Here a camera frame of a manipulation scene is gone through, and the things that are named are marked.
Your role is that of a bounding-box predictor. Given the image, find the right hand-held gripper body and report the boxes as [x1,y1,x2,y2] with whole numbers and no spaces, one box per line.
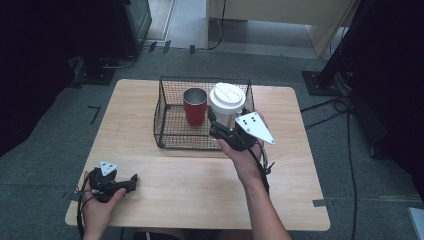
[209,111,277,152]

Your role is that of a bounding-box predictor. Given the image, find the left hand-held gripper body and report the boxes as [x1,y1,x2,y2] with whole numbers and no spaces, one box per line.
[88,160,130,203]

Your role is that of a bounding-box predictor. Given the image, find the red metal cup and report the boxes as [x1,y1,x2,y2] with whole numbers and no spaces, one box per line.
[182,87,208,127]

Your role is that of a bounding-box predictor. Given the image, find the white lidded cup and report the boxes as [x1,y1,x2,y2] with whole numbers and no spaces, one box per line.
[209,82,247,130]

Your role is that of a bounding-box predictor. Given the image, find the black wire mesh basket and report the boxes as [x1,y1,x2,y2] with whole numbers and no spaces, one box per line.
[153,76,256,150]

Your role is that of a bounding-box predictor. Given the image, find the person's right hand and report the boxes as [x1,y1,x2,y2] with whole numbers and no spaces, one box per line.
[218,136,266,186]

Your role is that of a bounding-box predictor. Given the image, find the person's left hand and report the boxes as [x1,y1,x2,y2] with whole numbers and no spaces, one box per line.
[81,171,128,234]

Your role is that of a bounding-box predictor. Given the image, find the beige furniture panel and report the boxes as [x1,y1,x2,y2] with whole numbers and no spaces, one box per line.
[205,0,361,58]

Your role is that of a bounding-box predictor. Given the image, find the black cabinet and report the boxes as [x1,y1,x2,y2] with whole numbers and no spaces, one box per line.
[113,0,153,58]

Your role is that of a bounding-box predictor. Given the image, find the white box corner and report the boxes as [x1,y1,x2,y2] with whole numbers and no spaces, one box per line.
[407,207,424,240]

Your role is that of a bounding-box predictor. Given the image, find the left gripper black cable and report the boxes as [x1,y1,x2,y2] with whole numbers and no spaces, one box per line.
[75,171,101,240]

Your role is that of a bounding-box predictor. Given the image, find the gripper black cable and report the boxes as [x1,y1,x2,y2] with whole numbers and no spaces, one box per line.
[75,171,101,240]
[253,141,276,196]

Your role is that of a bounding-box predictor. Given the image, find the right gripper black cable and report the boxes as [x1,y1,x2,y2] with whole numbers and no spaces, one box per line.
[253,141,276,196]

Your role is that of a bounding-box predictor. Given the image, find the black stand base plate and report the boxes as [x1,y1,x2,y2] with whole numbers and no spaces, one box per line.
[302,69,345,97]
[71,56,117,86]

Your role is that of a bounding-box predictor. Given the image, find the black hanging cable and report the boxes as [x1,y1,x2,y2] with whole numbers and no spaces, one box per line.
[206,0,228,52]

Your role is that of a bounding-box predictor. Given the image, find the black floor cables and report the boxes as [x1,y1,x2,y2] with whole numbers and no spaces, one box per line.
[299,96,359,240]

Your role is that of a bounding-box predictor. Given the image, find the black stand post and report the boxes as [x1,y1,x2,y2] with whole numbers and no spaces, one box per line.
[316,0,369,88]

